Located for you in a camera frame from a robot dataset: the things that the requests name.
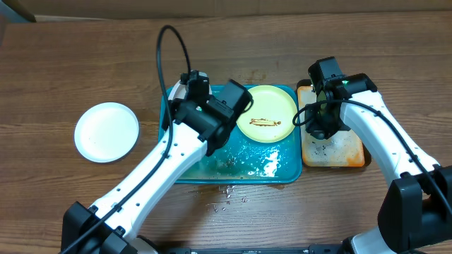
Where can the cardboard back panel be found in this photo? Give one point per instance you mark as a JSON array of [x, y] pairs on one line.
[[132, 9]]

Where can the yellow-green plate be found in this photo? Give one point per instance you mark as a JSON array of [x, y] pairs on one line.
[[269, 119]]

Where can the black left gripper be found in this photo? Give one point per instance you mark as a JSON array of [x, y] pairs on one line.
[[176, 106]]

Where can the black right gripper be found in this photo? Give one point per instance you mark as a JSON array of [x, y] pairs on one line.
[[316, 128]]

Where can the white plate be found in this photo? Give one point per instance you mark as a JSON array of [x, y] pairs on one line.
[[106, 132], [174, 92]]

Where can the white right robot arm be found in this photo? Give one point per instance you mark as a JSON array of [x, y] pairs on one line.
[[416, 211]]

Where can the orange soapy tray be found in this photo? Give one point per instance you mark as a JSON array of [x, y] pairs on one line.
[[342, 150]]

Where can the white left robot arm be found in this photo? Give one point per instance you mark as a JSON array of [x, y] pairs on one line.
[[112, 222]]

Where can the white plate front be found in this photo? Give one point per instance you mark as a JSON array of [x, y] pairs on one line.
[[106, 132]]

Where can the teal plastic tray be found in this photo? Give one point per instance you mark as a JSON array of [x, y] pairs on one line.
[[245, 161]]

